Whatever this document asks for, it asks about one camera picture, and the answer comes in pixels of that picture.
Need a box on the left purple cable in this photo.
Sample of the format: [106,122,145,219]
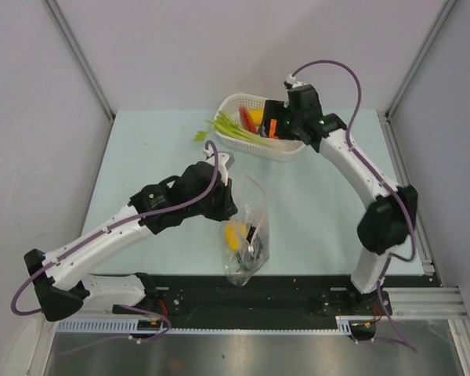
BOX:
[10,140,220,316]

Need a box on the yellow fake bell pepper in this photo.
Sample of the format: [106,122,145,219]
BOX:
[224,222,248,252]

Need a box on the fake watermelon slice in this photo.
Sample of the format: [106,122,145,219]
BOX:
[239,106,258,134]

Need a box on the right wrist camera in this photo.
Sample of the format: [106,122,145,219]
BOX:
[284,74,309,91]

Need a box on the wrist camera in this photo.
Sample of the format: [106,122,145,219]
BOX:
[203,150,235,185]
[284,74,309,91]

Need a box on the yellow fake lemon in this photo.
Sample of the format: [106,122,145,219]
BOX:
[248,109,264,127]

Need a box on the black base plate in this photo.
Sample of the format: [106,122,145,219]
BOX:
[112,270,392,331]

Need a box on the orange fake orange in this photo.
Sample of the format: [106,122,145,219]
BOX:
[268,119,279,139]

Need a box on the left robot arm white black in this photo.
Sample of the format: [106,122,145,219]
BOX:
[24,153,237,322]

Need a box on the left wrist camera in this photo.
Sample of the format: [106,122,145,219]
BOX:
[203,150,235,185]

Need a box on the white slotted cable duct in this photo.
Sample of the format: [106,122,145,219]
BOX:
[56,317,173,332]

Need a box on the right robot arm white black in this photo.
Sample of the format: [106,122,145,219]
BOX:
[260,85,418,314]

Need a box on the fake green lettuce leaf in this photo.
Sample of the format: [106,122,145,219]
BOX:
[193,111,285,150]

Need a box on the clear zip top bag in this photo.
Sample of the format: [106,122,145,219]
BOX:
[220,175,269,287]

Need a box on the white perforated plastic basket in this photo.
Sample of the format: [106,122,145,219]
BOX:
[210,93,305,161]

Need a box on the fake black grape bunch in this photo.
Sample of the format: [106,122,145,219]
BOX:
[236,225,266,273]

